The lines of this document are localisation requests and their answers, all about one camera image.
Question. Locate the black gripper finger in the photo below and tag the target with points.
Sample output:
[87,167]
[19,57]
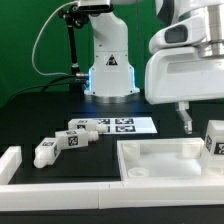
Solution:
[182,110]

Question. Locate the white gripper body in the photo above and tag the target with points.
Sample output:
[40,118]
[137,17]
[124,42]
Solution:
[179,74]

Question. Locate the white square tabletop part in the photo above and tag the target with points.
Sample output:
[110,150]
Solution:
[166,163]

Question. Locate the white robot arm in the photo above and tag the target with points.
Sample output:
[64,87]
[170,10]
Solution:
[111,75]

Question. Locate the white fiducial tag sheet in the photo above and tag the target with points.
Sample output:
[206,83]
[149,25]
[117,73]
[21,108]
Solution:
[127,125]

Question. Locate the white fence right segment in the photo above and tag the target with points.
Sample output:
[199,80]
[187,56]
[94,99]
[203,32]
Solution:
[155,196]

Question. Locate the white fence segment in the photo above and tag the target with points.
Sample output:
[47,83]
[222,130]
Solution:
[32,197]
[155,196]

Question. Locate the white fence left segment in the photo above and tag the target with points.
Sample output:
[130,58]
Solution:
[32,197]

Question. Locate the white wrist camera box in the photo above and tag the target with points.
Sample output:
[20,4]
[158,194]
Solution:
[187,32]

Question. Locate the black camera stand pole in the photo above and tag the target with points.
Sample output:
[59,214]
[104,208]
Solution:
[74,19]

